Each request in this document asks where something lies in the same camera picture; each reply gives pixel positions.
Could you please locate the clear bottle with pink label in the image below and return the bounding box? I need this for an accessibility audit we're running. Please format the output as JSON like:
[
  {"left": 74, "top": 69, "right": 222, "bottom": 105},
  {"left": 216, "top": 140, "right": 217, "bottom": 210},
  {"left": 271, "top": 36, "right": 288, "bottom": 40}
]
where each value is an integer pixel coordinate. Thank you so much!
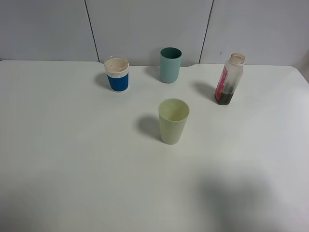
[{"left": 214, "top": 53, "right": 245, "bottom": 105}]

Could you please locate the pale green plastic cup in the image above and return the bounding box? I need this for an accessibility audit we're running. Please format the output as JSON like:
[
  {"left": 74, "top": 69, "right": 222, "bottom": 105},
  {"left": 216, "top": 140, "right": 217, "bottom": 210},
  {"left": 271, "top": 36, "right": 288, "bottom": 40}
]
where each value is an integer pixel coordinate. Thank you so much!
[{"left": 158, "top": 98, "right": 190, "bottom": 145}]

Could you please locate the teal plastic cup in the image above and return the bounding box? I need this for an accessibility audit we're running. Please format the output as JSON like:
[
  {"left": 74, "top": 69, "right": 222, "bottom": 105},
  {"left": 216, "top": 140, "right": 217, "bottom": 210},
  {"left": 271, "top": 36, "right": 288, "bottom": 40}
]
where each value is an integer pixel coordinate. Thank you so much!
[{"left": 159, "top": 47, "right": 182, "bottom": 84}]

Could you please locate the blue ribbed paper cup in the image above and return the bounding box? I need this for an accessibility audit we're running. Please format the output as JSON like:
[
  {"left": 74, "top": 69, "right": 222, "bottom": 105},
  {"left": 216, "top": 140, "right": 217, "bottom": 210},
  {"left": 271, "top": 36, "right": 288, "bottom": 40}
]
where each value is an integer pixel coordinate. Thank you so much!
[{"left": 103, "top": 57, "right": 129, "bottom": 92}]

